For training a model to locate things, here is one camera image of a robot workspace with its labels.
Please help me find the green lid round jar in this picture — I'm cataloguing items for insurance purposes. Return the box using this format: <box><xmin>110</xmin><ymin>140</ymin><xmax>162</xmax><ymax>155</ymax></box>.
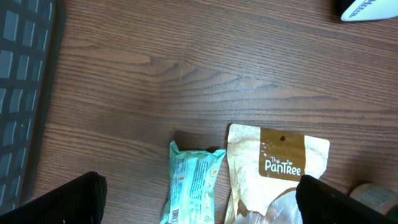
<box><xmin>349</xmin><ymin>183</ymin><xmax>397</xmax><ymax>221</ymax></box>

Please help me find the green wet wipes pack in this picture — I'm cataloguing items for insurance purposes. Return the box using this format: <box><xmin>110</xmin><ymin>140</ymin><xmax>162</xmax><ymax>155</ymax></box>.
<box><xmin>160</xmin><ymin>141</ymin><xmax>226</xmax><ymax>224</ymax></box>

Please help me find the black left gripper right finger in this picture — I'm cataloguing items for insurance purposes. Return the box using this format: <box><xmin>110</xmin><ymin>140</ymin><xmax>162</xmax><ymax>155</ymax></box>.
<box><xmin>296</xmin><ymin>175</ymin><xmax>397</xmax><ymax>224</ymax></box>

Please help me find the brown Pantree snack pouch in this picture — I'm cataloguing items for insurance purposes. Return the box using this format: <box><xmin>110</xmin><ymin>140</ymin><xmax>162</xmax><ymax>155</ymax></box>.
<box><xmin>224</xmin><ymin>124</ymin><xmax>330</xmax><ymax>223</ymax></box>

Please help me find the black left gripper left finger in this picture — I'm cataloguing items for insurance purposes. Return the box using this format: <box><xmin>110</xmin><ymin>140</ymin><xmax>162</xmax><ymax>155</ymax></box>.
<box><xmin>1</xmin><ymin>171</ymin><xmax>107</xmax><ymax>224</ymax></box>

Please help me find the white barcode scanner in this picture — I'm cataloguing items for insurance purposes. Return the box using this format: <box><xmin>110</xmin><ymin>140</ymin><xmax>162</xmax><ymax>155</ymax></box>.
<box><xmin>341</xmin><ymin>0</ymin><xmax>398</xmax><ymax>22</ymax></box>

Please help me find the grey plastic basket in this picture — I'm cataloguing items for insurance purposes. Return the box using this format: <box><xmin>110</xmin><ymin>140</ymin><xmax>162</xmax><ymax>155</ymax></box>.
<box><xmin>1</xmin><ymin>0</ymin><xmax>66</xmax><ymax>213</ymax></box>

